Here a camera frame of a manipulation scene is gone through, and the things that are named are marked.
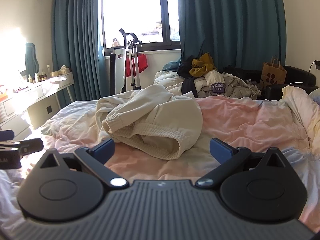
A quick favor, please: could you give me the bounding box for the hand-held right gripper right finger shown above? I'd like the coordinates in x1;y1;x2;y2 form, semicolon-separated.
195;138;288;188

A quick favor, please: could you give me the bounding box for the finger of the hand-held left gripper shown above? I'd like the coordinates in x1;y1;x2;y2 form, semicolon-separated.
14;138;44;159

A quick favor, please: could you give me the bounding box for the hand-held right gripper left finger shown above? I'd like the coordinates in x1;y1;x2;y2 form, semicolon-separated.
37;138;130;189

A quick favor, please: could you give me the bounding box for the cream white sweatshirt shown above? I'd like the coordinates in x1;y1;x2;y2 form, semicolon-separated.
96;84;203;160

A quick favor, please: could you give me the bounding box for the pile of white clothes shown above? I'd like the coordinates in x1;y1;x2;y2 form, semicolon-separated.
195;70;262;99

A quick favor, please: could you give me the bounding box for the pastel pink blue duvet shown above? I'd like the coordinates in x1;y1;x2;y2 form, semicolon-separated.
0;85;320;232

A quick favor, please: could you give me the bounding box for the white desk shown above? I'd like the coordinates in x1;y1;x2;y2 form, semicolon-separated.
0;72;74;131

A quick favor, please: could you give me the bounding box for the group of small bottles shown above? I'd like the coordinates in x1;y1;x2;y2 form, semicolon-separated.
27;65;51;83

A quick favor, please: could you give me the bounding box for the dark navy garment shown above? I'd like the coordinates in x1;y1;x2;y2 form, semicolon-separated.
177;59;198;98

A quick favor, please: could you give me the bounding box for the tissue box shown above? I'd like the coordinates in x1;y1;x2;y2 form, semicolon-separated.
50;65;73;78

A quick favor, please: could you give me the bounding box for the mustard yellow garment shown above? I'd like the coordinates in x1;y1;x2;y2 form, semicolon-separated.
189;53;217;77

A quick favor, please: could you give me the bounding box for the brown paper bag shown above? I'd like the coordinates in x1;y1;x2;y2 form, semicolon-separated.
260;58;287;86

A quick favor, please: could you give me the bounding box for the red cloth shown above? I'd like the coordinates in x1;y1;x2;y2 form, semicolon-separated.
125;53;148;78

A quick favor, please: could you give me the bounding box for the black sofa chair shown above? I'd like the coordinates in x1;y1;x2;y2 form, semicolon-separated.
265;65;319;101

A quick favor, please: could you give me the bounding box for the teal curtain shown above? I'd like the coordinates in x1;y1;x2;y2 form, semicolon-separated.
162;0;287;80
51;0;106;103

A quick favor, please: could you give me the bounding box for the window with dark frame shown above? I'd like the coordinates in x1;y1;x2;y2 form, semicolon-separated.
99;0;185;56

